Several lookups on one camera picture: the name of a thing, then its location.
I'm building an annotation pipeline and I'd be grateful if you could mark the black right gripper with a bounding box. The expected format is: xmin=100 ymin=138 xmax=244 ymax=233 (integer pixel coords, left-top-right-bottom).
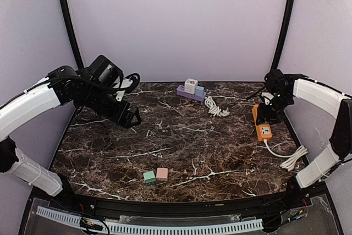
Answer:
xmin=256 ymin=93 xmax=293 ymax=126

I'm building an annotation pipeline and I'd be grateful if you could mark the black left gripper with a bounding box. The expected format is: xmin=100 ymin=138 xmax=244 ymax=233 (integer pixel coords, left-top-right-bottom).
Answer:
xmin=81 ymin=85 xmax=141 ymax=128

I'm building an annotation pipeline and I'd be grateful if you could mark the orange power strip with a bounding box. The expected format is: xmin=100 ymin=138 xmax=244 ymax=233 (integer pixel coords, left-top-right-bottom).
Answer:
xmin=252 ymin=104 xmax=272 ymax=142

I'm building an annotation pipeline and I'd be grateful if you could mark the purple power strip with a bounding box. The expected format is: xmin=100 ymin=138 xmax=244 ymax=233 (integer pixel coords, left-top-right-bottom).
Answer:
xmin=177 ymin=85 xmax=206 ymax=102

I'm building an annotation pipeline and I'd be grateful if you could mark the white cube power socket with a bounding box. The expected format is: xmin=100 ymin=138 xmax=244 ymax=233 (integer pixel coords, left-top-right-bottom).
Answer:
xmin=184 ymin=78 xmax=198 ymax=95

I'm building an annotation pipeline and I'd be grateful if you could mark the light blue charger plug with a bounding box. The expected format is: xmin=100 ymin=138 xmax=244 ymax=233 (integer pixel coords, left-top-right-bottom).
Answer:
xmin=195 ymin=86 xmax=205 ymax=97

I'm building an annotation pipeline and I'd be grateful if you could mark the green charger plug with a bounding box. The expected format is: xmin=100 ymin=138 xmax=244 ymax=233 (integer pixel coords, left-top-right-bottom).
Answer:
xmin=143 ymin=171 xmax=157 ymax=186

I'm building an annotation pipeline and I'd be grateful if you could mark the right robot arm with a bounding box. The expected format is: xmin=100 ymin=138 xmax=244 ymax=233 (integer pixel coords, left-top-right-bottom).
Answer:
xmin=252 ymin=69 xmax=351 ymax=210

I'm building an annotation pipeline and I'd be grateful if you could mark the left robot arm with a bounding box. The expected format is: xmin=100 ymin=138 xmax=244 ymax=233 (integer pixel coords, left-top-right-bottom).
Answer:
xmin=1 ymin=64 xmax=141 ymax=211

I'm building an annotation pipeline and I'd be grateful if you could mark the pink charger plug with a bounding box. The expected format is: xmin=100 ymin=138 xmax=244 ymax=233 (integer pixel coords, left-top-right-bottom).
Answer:
xmin=156 ymin=167 xmax=168 ymax=182

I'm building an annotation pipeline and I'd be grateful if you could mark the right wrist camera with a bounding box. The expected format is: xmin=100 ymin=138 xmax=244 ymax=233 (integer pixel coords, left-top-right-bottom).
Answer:
xmin=265 ymin=69 xmax=283 ymax=90

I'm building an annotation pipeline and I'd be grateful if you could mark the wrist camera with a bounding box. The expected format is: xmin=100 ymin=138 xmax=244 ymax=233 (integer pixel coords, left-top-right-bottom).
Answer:
xmin=265 ymin=69 xmax=283 ymax=90
xmin=88 ymin=55 xmax=124 ymax=88

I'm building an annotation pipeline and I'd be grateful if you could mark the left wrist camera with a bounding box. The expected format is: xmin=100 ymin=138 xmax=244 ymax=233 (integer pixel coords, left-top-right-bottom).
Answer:
xmin=88 ymin=55 xmax=124 ymax=88

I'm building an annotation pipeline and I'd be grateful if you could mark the white orange-strip cable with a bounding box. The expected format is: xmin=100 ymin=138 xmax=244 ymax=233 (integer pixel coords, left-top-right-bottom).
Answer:
xmin=263 ymin=138 xmax=309 ymax=171

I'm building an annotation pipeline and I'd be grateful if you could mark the white coiled power cable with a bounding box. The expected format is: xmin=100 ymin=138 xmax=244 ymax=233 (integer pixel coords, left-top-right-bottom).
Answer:
xmin=203 ymin=96 xmax=230 ymax=117

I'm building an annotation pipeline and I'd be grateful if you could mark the white slotted cable duct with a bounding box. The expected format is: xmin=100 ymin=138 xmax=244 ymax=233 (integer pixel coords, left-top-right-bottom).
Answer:
xmin=36 ymin=206 xmax=263 ymax=234

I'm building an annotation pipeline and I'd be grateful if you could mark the black frame post left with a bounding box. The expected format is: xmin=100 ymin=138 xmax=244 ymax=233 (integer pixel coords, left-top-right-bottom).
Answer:
xmin=59 ymin=0 xmax=84 ymax=69

